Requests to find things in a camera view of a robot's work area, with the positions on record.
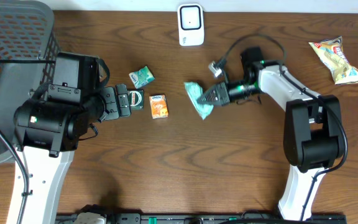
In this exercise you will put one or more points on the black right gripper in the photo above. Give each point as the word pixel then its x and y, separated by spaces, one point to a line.
pixel 220 96

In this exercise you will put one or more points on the large yellow wipes pack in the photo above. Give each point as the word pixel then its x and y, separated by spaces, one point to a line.
pixel 330 53

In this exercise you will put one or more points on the grey plastic basket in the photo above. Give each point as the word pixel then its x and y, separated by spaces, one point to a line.
pixel 28 47

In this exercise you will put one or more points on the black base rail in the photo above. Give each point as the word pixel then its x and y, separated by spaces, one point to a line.
pixel 97 214

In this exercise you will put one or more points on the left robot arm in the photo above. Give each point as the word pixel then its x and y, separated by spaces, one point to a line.
pixel 50 124

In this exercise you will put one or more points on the blue Kleenex tissue pack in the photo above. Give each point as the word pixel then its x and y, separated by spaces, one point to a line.
pixel 141 77

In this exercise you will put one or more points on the white barcode scanner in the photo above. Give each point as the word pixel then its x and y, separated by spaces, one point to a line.
pixel 190 25

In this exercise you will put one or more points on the dark green round-label pack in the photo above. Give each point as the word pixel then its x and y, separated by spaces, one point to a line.
pixel 136 99

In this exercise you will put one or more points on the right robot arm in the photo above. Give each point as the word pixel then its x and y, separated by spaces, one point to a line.
pixel 313 136

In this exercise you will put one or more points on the orange Kleenex tissue pack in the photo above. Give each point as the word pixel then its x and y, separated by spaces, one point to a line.
pixel 158 106

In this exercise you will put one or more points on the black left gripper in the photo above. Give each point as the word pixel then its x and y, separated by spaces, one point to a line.
pixel 111 97

